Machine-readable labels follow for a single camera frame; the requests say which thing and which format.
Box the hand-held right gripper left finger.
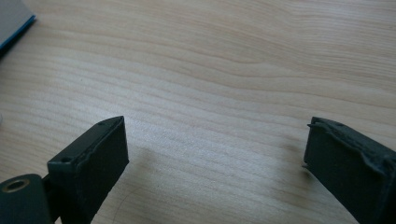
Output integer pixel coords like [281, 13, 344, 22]
[46, 115, 130, 224]

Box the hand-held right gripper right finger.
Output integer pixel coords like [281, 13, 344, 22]
[302, 116, 396, 224]

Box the blue hardcover book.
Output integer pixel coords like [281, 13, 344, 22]
[0, 0, 37, 60]

